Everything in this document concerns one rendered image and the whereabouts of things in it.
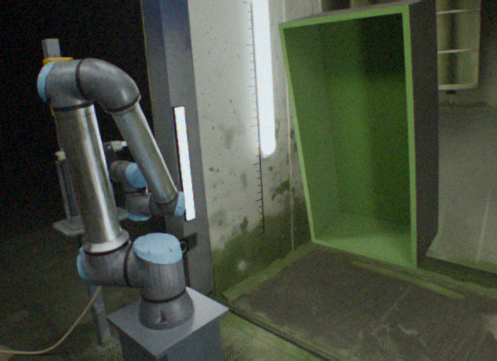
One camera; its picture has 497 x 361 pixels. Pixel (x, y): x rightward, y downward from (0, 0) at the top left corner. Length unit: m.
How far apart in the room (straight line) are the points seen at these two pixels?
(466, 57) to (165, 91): 1.86
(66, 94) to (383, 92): 1.49
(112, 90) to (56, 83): 0.16
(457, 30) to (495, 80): 0.52
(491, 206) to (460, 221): 0.22
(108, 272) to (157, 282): 0.17
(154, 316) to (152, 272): 0.15
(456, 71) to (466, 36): 0.22
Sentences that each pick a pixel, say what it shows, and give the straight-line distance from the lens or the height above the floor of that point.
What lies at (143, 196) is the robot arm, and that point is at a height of 0.99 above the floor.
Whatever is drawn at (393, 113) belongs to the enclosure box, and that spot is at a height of 1.18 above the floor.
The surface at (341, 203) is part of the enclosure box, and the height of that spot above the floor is 0.59.
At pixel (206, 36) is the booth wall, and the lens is 2.24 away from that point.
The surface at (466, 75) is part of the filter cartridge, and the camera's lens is 2.82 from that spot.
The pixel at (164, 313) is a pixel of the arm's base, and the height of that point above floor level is 0.69.
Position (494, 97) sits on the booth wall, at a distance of 3.12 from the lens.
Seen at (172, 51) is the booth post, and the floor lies 1.56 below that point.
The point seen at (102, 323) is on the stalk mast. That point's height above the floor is 0.15.
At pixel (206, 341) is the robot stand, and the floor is 0.56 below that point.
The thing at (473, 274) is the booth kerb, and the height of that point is 0.12.
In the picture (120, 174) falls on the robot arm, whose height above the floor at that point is 1.08.
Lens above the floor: 1.41
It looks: 14 degrees down
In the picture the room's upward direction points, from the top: 4 degrees counter-clockwise
